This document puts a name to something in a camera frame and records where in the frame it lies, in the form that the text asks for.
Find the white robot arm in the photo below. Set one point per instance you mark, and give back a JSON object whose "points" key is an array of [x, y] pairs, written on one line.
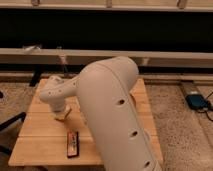
{"points": [[103, 92]]}

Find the orange ceramic bowl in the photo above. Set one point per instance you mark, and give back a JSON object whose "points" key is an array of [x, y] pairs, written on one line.
{"points": [[133, 99]]}

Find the white cup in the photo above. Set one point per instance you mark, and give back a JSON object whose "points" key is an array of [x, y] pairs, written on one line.
{"points": [[147, 135]]}

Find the white sponge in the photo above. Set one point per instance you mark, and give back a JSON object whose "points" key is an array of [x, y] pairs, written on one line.
{"points": [[60, 117]]}

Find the blue device on floor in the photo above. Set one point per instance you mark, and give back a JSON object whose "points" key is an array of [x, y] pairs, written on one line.
{"points": [[196, 101]]}

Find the black chair leg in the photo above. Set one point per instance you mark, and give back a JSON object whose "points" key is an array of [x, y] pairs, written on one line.
{"points": [[5, 124]]}

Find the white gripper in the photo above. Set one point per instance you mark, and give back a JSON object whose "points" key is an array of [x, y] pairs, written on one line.
{"points": [[66, 110]]}

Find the red black rectangular packet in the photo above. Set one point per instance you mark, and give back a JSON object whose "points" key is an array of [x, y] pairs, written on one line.
{"points": [[72, 144]]}

